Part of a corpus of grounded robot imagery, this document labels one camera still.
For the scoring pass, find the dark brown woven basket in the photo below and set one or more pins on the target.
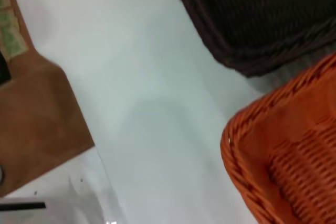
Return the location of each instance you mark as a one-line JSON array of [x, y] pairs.
[[252, 19]]

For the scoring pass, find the orange woven basket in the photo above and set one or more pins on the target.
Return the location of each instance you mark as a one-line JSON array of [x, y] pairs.
[[288, 155]]

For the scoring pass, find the brown cardboard with green labels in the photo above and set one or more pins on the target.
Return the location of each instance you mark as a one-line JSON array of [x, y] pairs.
[[39, 116]]

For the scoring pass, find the white box with black slot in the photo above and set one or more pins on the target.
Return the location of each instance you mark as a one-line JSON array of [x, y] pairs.
[[60, 213]]

